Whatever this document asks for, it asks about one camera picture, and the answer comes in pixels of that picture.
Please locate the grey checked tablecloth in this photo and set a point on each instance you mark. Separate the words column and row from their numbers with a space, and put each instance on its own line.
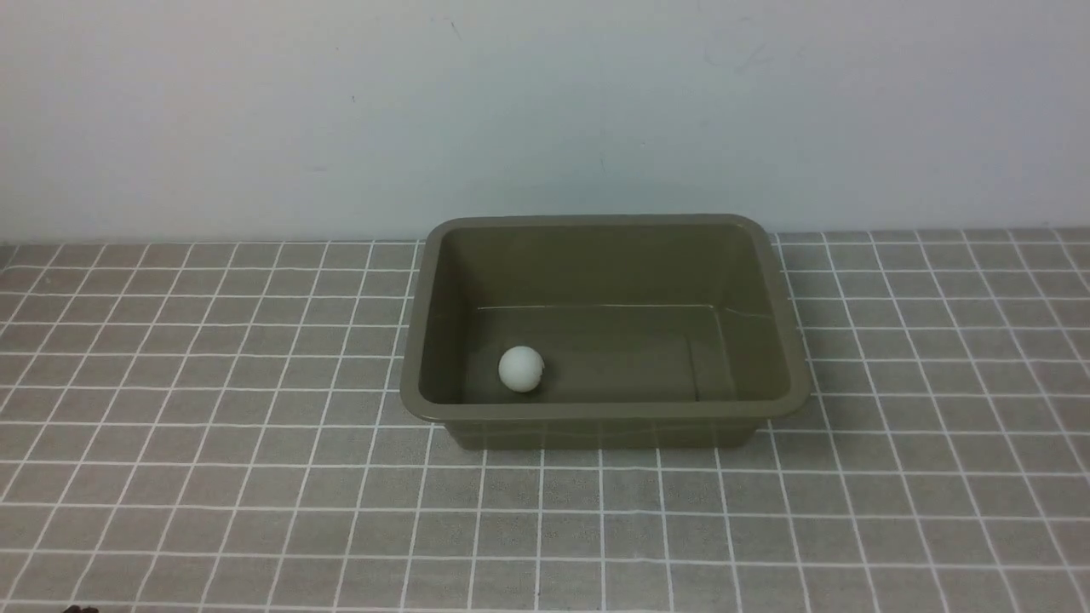
column 215, row 427

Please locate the olive green plastic bin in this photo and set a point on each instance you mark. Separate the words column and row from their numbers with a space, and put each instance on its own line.
column 657, row 332

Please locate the white table-tennis ball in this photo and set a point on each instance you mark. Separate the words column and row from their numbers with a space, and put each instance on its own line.
column 520, row 369

